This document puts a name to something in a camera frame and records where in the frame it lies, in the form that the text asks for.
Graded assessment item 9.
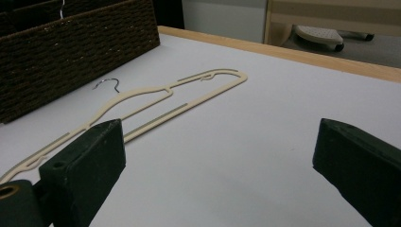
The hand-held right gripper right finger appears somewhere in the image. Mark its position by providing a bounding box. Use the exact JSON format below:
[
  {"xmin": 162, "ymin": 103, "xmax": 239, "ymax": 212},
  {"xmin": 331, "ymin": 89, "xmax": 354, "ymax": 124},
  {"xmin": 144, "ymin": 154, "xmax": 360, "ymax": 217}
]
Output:
[{"xmin": 312, "ymin": 117, "xmax": 401, "ymax": 227}]

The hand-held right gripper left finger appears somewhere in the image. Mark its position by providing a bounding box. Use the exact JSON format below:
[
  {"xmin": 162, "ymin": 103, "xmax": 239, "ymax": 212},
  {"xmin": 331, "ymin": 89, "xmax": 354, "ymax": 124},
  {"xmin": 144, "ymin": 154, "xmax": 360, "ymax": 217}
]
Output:
[{"xmin": 38, "ymin": 118, "xmax": 127, "ymax": 227}]

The brown woven basket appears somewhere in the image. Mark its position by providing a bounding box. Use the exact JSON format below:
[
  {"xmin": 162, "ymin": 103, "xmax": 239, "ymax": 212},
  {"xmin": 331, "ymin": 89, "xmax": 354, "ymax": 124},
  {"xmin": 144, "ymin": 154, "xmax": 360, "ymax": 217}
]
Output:
[{"xmin": 0, "ymin": 0, "xmax": 162, "ymax": 125}]

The beige clothes hanger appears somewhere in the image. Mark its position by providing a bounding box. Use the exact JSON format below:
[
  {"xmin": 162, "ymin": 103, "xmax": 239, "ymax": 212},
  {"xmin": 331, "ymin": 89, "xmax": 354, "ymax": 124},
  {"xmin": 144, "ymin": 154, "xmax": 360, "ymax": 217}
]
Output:
[{"xmin": 0, "ymin": 68, "xmax": 249, "ymax": 185}]

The white table sheet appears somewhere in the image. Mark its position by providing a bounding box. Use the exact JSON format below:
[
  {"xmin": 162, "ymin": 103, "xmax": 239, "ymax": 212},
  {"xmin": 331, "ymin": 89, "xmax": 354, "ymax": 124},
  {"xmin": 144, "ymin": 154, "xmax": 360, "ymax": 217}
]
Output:
[{"xmin": 0, "ymin": 32, "xmax": 401, "ymax": 227}]

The office chair base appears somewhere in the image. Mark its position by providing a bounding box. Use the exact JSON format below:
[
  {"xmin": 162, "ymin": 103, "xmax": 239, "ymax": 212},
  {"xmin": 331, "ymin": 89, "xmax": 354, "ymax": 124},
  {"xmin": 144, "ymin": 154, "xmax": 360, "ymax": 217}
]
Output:
[{"xmin": 293, "ymin": 25, "xmax": 376, "ymax": 53}]

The white cabinet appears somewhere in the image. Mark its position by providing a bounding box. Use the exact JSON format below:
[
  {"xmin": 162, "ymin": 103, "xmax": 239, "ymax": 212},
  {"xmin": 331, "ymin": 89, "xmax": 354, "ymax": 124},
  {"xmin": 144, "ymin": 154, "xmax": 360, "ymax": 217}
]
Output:
[{"xmin": 181, "ymin": 0, "xmax": 269, "ymax": 44}]

